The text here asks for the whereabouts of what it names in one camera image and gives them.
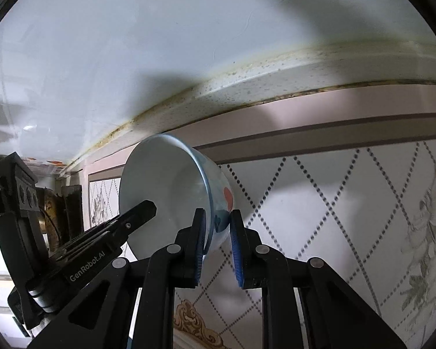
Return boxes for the light blue bowl red spots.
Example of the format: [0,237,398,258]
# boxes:
[119,134,235,259]

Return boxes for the patterned tablecloth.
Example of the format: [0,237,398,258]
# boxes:
[68,83,436,349]

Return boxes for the dark brown object at wall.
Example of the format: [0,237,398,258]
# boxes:
[37,185,84,253]

